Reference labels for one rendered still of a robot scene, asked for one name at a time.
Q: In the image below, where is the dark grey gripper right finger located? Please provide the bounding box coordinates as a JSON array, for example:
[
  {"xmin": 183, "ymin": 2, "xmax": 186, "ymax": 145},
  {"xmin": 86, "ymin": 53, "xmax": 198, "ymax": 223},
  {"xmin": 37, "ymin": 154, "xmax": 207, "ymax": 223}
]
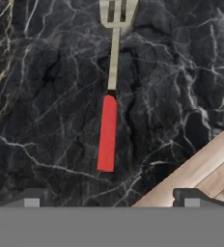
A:
[{"xmin": 173, "ymin": 188, "xmax": 224, "ymax": 208}]

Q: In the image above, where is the red-handled metal spatula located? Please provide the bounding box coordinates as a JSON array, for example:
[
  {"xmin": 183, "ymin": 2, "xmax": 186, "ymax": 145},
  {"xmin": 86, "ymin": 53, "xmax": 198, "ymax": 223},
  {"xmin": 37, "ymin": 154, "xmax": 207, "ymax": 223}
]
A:
[{"xmin": 96, "ymin": 0, "xmax": 139, "ymax": 174}]

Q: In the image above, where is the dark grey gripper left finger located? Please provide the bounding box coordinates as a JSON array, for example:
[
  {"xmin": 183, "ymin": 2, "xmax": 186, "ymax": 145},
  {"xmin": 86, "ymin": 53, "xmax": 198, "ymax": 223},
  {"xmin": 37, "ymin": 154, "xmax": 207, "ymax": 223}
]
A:
[{"xmin": 0, "ymin": 188, "xmax": 50, "ymax": 208}]

